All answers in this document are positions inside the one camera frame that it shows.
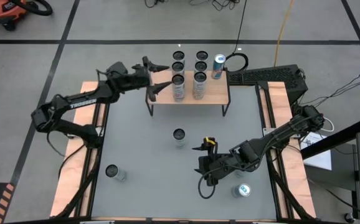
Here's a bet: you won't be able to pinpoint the Celsius can blue label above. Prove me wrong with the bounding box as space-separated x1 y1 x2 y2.
173 128 187 149
105 164 126 182

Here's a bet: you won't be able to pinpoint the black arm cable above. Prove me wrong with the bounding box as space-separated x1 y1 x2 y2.
45 130 87 181

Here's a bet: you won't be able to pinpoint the yellow extension cable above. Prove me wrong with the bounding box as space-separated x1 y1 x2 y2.
273 0 295 68

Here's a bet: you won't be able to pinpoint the white paper sheet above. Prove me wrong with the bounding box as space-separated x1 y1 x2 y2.
300 132 333 171

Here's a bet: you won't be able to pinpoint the black stand bar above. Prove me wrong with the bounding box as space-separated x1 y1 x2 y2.
300 118 360 160

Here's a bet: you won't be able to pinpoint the orange shop vacuum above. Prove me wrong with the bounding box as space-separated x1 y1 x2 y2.
0 0 54 32

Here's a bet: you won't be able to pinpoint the blue silver Red Bull can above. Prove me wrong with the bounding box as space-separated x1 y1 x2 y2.
210 54 227 80
231 183 252 199

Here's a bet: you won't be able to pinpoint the Celsius can orange print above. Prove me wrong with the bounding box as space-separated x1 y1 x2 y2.
195 50 209 63

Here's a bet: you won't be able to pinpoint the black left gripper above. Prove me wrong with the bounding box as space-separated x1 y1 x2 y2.
117 55 173 102

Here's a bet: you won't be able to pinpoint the black computer tower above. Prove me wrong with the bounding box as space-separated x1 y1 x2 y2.
229 63 309 106

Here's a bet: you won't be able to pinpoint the Celsius can yellow label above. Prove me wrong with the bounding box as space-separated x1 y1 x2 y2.
192 71 208 100

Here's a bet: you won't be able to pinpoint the black cable with coil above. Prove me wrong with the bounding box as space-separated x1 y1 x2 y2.
220 0 249 73

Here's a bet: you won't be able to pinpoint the white cable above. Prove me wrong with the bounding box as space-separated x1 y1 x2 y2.
321 117 336 133

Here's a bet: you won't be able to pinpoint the black floor cables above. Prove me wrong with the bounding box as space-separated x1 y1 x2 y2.
189 0 242 12
144 0 168 9

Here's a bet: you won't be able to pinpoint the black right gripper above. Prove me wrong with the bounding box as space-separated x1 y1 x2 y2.
191 138 240 187

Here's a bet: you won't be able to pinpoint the wooden shelf black legs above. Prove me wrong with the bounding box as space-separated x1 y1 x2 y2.
145 67 232 118

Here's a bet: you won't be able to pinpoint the black cable bundle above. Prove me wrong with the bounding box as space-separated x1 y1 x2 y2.
298 72 360 108

